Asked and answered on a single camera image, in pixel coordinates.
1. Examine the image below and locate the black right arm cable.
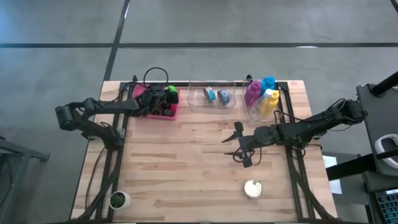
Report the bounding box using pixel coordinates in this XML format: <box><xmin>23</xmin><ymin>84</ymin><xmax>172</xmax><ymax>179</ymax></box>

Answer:
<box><xmin>232</xmin><ymin>148</ymin><xmax>264</xmax><ymax>166</ymax></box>

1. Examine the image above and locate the white headset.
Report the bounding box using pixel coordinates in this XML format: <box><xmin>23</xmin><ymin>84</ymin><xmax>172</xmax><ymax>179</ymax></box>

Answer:
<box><xmin>374</xmin><ymin>134</ymin><xmax>398</xmax><ymax>162</ymax></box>

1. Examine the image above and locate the black metal stand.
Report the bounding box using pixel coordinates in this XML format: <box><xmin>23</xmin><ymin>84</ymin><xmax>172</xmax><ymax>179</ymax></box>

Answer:
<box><xmin>0</xmin><ymin>132</ymin><xmax>51</xmax><ymax>224</ymax></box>

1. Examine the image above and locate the clear plastic bin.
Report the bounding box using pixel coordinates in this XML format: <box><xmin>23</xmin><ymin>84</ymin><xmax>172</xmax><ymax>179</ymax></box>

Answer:
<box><xmin>187</xmin><ymin>80</ymin><xmax>237</xmax><ymax>114</ymax></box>
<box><xmin>242</xmin><ymin>75</ymin><xmax>283</xmax><ymax>123</ymax></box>

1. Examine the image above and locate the black metal table frame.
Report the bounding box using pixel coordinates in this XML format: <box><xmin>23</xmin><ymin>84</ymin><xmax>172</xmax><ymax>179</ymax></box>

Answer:
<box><xmin>73</xmin><ymin>74</ymin><xmax>340</xmax><ymax>224</ymax></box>

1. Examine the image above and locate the yellow plastic water bottle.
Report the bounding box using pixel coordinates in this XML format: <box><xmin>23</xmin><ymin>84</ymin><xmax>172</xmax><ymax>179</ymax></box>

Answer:
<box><xmin>259</xmin><ymin>90</ymin><xmax>280</xmax><ymax>117</ymax></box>

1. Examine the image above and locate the pink plastic tray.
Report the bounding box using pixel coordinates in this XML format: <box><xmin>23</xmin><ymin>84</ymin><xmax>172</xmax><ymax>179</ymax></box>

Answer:
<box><xmin>131</xmin><ymin>83</ymin><xmax>180</xmax><ymax>121</ymax></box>

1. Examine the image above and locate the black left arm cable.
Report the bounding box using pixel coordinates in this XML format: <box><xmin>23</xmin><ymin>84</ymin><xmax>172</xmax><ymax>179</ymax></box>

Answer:
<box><xmin>142</xmin><ymin>67</ymin><xmax>170</xmax><ymax>90</ymax></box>

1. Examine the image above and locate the silver tin can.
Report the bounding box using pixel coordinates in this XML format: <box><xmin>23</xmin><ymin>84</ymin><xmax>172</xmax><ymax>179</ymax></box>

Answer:
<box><xmin>243</xmin><ymin>179</ymin><xmax>264</xmax><ymax>200</ymax></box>

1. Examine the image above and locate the small potted plant white pot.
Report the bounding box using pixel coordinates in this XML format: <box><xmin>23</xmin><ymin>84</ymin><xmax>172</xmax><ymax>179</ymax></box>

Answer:
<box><xmin>108</xmin><ymin>190</ymin><xmax>132</xmax><ymax>211</ymax></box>

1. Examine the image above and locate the backlit keyboard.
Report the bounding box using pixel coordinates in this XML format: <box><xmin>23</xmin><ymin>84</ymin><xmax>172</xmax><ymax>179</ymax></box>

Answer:
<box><xmin>374</xmin><ymin>188</ymin><xmax>398</xmax><ymax>224</ymax></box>

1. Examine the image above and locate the blue plastic water bottle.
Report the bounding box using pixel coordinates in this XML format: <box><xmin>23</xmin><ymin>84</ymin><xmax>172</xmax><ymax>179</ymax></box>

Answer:
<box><xmin>260</xmin><ymin>75</ymin><xmax>277</xmax><ymax>94</ymax></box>

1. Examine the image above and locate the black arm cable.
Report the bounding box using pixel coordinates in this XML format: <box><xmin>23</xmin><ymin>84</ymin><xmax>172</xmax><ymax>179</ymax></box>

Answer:
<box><xmin>232</xmin><ymin>148</ymin><xmax>264</xmax><ymax>166</ymax></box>
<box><xmin>142</xmin><ymin>67</ymin><xmax>170</xmax><ymax>90</ymax></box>

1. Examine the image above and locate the clear plastic water bottle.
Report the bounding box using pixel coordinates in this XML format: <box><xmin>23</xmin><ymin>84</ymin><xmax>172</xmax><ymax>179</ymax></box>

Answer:
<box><xmin>253</xmin><ymin>88</ymin><xmax>274</xmax><ymax>121</ymax></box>

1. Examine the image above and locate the yellowfin tuna can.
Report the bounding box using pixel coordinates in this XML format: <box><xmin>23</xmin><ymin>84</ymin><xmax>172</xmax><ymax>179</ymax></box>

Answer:
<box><xmin>203</xmin><ymin>86</ymin><xmax>216</xmax><ymax>103</ymax></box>

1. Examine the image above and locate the dark grey equipment cart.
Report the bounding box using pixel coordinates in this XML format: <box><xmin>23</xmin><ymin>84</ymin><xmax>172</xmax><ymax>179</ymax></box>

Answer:
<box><xmin>325</xmin><ymin>83</ymin><xmax>398</xmax><ymax>224</ymax></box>

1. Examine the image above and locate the black pole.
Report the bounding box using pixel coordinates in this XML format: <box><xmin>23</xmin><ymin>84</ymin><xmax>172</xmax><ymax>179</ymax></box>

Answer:
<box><xmin>371</xmin><ymin>70</ymin><xmax>398</xmax><ymax>98</ymax></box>

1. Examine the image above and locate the blue-label tin can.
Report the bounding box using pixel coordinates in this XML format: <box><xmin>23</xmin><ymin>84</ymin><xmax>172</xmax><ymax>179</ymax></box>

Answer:
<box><xmin>217</xmin><ymin>89</ymin><xmax>231</xmax><ymax>106</ymax></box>

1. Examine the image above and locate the white paper sheet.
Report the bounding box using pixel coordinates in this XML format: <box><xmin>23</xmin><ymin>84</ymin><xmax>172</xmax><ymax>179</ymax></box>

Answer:
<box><xmin>322</xmin><ymin>154</ymin><xmax>343</xmax><ymax>195</ymax></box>

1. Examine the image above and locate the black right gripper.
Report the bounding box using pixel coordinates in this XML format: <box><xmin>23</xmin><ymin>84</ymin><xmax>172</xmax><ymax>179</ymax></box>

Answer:
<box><xmin>221</xmin><ymin>121</ymin><xmax>280</xmax><ymax>169</ymax></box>

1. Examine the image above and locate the purple plastic water bottle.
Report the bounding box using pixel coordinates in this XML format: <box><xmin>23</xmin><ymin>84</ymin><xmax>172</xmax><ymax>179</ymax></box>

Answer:
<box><xmin>244</xmin><ymin>80</ymin><xmax>263</xmax><ymax>109</ymax></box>

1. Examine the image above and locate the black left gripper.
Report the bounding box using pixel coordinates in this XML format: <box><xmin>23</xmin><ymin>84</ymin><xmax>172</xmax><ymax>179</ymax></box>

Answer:
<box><xmin>138</xmin><ymin>86</ymin><xmax>180</xmax><ymax>111</ymax></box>

